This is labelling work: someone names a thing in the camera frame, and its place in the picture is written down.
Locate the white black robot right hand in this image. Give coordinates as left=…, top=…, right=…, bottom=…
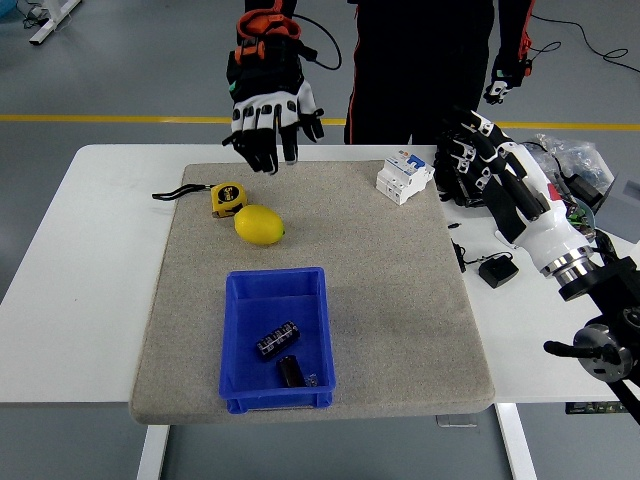
left=433, top=105, right=596, bottom=275

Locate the dark brown cylindrical battery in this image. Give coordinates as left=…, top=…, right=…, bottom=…
left=255, top=322, right=301, bottom=360
left=277, top=353, right=306, bottom=389

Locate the grey box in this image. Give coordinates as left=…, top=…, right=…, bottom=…
left=592, top=169, right=640, bottom=246

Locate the blue plastic box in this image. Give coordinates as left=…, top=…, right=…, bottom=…
left=218, top=266, right=336, bottom=414

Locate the light blue bowl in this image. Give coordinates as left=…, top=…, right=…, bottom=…
left=564, top=194, right=597, bottom=241

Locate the black power adapter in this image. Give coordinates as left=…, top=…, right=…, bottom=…
left=567, top=172, right=607, bottom=210

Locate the clear bag of parts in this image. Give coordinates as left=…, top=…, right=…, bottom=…
left=534, top=133, right=616, bottom=189

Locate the black case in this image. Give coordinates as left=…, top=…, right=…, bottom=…
left=432, top=144, right=489, bottom=209

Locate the white blue circuit breaker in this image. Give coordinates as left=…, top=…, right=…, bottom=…
left=375, top=149, right=436, bottom=206

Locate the grey-brown mat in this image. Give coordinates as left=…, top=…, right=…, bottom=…
left=128, top=159, right=496, bottom=426

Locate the table control panel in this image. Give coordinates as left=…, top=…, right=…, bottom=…
left=565, top=399, right=629, bottom=415

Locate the person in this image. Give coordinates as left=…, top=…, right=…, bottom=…
left=244, top=0, right=536, bottom=146

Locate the white table leg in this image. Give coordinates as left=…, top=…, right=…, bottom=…
left=494, top=402, right=539, bottom=480
left=135, top=424, right=171, bottom=480

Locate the yellow lemon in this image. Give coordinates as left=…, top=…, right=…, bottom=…
left=233, top=204, right=287, bottom=246

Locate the yellow tape measure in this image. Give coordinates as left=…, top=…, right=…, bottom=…
left=151, top=181, right=249, bottom=219

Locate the white desk foot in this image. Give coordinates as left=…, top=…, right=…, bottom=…
left=28, top=0, right=84, bottom=47

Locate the black adapter with cord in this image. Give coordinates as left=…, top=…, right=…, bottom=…
left=451, top=238, right=520, bottom=289

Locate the black floor cable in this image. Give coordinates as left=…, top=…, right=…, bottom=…
left=529, top=9, right=640, bottom=76

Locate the metal table bracket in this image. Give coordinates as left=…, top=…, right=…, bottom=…
left=434, top=413, right=479, bottom=429

